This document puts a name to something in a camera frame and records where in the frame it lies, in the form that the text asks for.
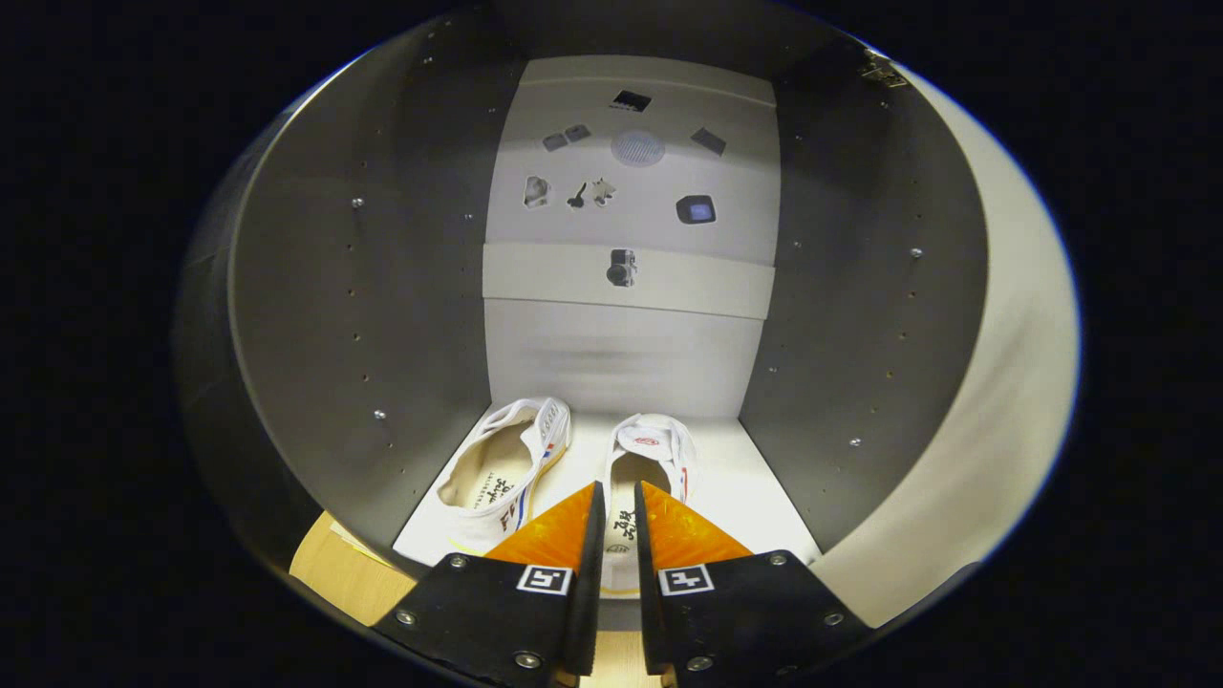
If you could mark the metal door hinge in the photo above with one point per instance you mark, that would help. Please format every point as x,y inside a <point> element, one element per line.
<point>884,70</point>

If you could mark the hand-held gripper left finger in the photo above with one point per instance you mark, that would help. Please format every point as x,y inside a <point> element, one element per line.
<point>592,592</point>

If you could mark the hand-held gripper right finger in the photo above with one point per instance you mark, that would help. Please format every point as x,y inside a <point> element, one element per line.
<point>645,592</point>

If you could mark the grey shoe cabinet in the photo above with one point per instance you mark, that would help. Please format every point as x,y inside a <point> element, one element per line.
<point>382,287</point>

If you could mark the white canvas shoe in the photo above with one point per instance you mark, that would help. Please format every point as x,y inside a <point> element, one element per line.
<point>468,516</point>
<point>659,440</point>

